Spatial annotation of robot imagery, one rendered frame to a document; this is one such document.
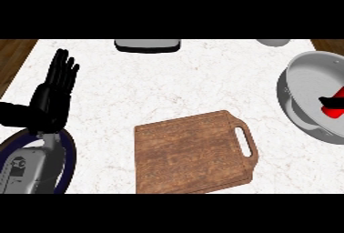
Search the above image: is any red can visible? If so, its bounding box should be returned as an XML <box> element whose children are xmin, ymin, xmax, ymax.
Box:
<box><xmin>321</xmin><ymin>86</ymin><xmax>344</xmax><ymax>119</ymax></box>

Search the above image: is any brown wooden cutting board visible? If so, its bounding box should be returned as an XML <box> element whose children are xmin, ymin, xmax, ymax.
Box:
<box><xmin>132</xmin><ymin>109</ymin><xmax>261</xmax><ymax>195</ymax></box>

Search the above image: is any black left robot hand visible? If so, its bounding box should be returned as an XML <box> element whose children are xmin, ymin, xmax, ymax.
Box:
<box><xmin>0</xmin><ymin>48</ymin><xmax>82</xmax><ymax>137</ymax></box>

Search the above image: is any silver metal pot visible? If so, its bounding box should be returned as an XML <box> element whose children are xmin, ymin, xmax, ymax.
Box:
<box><xmin>276</xmin><ymin>50</ymin><xmax>344</xmax><ymax>146</ymax></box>

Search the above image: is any grey and black appliance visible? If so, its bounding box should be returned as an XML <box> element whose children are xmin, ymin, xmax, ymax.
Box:
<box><xmin>112</xmin><ymin>38</ymin><xmax>183</xmax><ymax>55</ymax></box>

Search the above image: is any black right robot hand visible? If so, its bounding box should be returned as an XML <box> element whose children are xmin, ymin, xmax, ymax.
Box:
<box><xmin>317</xmin><ymin>96</ymin><xmax>344</xmax><ymax>110</ymax></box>

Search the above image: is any white plate, dark blue rim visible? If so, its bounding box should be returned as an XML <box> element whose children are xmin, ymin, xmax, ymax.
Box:
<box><xmin>0</xmin><ymin>127</ymin><xmax>78</xmax><ymax>195</ymax></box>

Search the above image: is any pale grey round object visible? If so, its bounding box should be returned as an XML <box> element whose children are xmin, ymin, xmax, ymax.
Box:
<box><xmin>255</xmin><ymin>38</ymin><xmax>292</xmax><ymax>48</ymax></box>

